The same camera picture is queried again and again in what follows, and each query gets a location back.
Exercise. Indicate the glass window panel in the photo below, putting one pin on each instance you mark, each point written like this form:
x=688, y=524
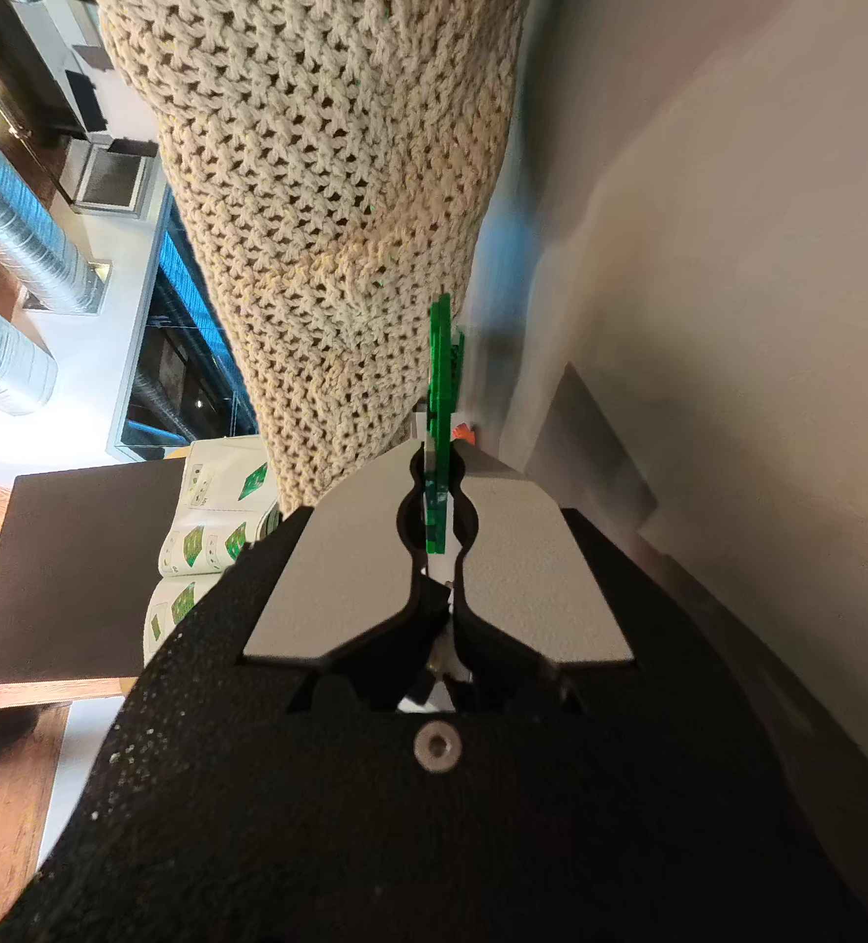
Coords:
x=176, y=353

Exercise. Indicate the large silver ventilation duct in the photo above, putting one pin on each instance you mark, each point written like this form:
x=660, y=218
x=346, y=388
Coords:
x=14, y=221

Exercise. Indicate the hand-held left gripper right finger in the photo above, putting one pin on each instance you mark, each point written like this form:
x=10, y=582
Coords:
x=537, y=582

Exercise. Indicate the green lego plate assembly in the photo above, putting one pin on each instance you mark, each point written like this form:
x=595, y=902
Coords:
x=441, y=368

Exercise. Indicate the person's right forearm knitted sleeve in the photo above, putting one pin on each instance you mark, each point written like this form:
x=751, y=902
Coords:
x=316, y=184

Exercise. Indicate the orange lego piece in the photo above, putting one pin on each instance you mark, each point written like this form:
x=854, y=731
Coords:
x=465, y=433

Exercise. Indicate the lego instruction booklet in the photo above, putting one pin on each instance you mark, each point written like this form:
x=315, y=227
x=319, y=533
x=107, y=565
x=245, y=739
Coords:
x=206, y=545

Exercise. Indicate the black rectangular mat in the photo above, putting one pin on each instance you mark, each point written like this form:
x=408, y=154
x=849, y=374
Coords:
x=73, y=574

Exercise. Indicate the white ventilation grille box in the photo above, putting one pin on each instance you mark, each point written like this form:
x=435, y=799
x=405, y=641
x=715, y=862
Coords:
x=110, y=180

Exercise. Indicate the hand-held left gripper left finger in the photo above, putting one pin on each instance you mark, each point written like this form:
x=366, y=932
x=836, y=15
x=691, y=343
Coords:
x=338, y=567

